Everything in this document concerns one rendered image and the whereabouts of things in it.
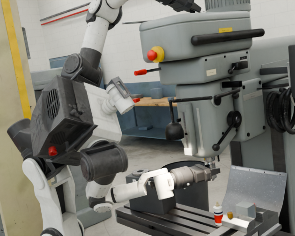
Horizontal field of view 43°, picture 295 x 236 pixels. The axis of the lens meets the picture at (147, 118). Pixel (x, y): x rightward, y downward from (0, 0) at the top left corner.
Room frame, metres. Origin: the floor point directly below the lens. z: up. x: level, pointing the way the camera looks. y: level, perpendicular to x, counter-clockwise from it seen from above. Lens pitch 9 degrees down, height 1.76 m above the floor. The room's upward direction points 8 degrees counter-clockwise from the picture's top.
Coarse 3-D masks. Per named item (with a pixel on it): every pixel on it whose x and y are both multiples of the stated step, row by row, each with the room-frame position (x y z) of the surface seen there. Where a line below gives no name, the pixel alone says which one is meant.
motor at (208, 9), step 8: (208, 0) 1.70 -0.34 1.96; (216, 0) 1.66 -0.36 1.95; (224, 0) 1.64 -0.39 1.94; (232, 0) 1.64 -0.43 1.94; (240, 0) 1.64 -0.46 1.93; (248, 0) 1.67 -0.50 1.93; (208, 8) 1.71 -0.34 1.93; (216, 8) 1.66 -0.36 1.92; (224, 8) 1.64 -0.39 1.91; (232, 8) 1.63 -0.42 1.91; (240, 8) 1.64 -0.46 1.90; (248, 8) 1.66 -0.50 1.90
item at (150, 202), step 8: (128, 176) 1.90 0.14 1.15; (136, 176) 1.88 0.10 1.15; (152, 192) 1.80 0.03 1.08; (136, 200) 1.87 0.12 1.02; (144, 200) 1.84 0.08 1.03; (152, 200) 1.81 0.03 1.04; (160, 200) 1.78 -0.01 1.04; (168, 200) 1.81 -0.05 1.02; (136, 208) 1.88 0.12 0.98; (144, 208) 1.84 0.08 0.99; (152, 208) 1.81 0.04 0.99; (160, 208) 1.78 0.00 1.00; (168, 208) 1.81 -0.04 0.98
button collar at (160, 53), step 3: (153, 48) 1.41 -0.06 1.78; (156, 48) 1.40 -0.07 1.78; (159, 48) 1.39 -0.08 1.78; (156, 51) 1.40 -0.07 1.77; (159, 51) 1.39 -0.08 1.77; (162, 51) 1.39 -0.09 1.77; (159, 54) 1.39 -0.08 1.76; (162, 54) 1.39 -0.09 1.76; (156, 57) 1.40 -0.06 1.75; (159, 57) 1.39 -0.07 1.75; (162, 57) 1.39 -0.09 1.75; (153, 60) 1.42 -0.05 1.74; (156, 60) 1.40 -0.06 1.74; (159, 60) 1.40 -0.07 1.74
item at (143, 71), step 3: (141, 69) 1.49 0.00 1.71; (144, 69) 1.49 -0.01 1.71; (150, 69) 1.52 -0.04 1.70; (153, 69) 1.52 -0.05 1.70; (156, 69) 1.54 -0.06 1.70; (159, 69) 1.55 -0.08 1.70; (135, 72) 1.46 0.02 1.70; (138, 72) 1.46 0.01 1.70; (141, 72) 1.47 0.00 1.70; (144, 72) 1.48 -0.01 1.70; (147, 72) 1.50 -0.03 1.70; (135, 75) 1.47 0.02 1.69
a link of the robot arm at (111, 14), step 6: (108, 0) 1.60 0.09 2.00; (114, 0) 1.58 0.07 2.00; (120, 0) 1.57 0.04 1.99; (126, 0) 1.57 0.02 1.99; (102, 6) 1.61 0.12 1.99; (108, 6) 1.62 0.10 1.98; (114, 6) 1.61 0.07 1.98; (120, 6) 1.62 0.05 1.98; (102, 12) 1.62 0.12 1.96; (108, 12) 1.62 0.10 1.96; (114, 12) 1.64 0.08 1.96; (120, 12) 1.66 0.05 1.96; (108, 18) 1.64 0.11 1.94; (114, 18) 1.65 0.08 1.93
